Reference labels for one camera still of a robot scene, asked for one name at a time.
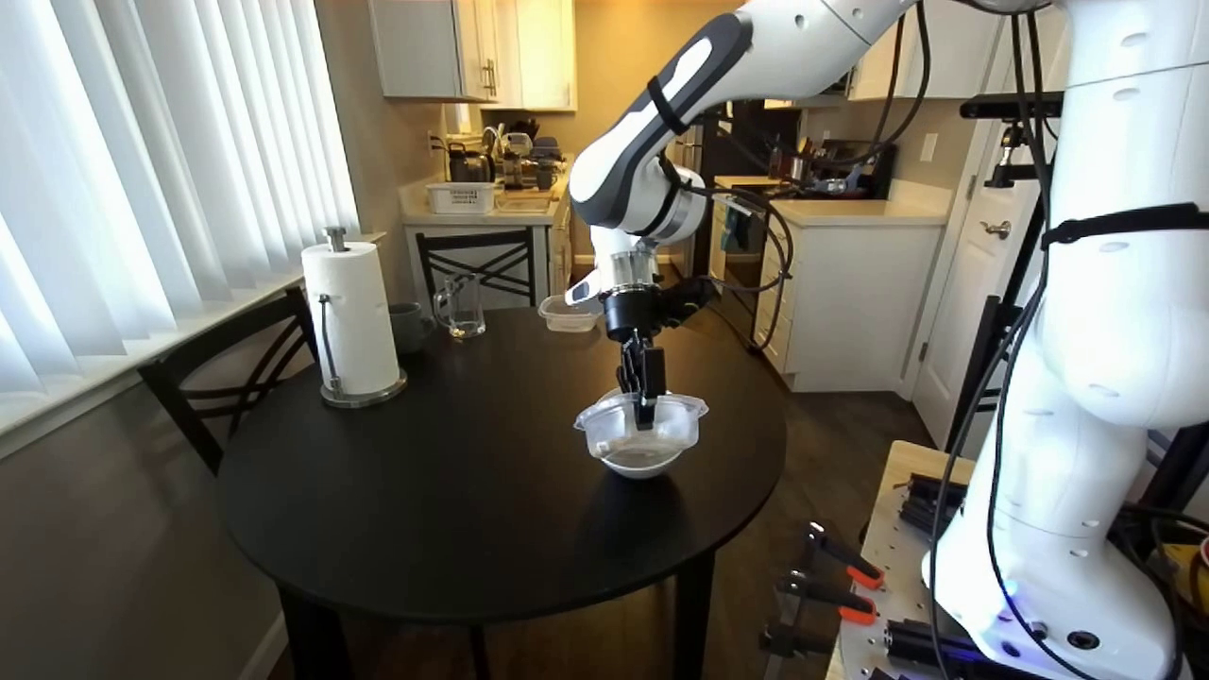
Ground clear plastic bowl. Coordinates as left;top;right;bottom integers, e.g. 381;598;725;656
573;393;711;478

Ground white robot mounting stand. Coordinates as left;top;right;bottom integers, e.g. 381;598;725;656
923;0;1209;680

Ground white paper towel roll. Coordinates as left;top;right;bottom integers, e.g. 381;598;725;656
299;237;407;400

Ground white door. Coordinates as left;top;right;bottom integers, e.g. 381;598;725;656
910;119;1041;444

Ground orange handled clamp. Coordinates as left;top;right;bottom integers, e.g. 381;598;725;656
806;517;886;589
787;569;878;627

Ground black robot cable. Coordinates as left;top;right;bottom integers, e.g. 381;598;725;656
926;287;1049;680

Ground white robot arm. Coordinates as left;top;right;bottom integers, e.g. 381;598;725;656
568;0;907;339

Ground round black table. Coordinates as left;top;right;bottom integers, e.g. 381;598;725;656
221;311;787;680

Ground clear drinking glass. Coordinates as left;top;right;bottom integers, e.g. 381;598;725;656
442;277;486;339

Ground white kitchen counter cabinet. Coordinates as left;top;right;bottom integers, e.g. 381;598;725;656
755;181;951;393

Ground black chair at left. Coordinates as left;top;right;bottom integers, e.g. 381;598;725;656
140;287;313;472

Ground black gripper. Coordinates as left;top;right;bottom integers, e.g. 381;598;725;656
562;277;722;339

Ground white vertical window blinds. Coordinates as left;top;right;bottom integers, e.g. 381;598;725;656
0;0;357;393

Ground black chair behind table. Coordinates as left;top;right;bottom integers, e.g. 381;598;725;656
417;232;536;311

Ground metal paper towel holder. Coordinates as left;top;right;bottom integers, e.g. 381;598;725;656
311;224;413;413

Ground white upper kitchen cabinets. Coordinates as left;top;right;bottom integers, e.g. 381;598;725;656
367;0;578;113

